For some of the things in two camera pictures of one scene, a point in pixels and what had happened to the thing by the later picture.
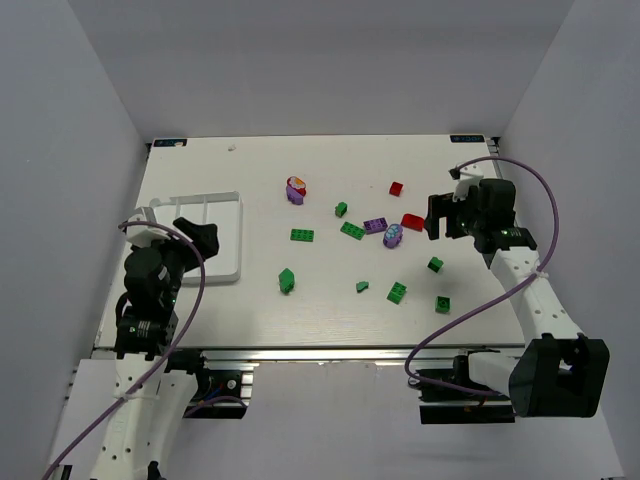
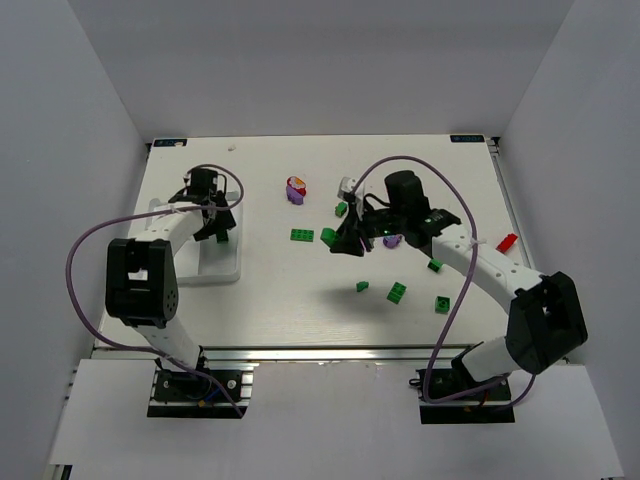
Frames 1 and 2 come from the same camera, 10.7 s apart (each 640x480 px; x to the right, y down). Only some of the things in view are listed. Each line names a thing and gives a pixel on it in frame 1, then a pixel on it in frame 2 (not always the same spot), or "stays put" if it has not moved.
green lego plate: (302, 235) stays put
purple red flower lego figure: (295, 189) stays put
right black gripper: (451, 216) -> (357, 230)
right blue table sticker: (466, 138) stays put
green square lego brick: (396, 293) -> (328, 236)
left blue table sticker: (169, 142) stays put
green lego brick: (435, 264) stays put
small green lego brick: (340, 209) stays put
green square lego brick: (443, 304) stays put
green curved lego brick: (286, 280) -> (222, 237)
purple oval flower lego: (393, 235) stays put
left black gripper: (185, 248) -> (215, 226)
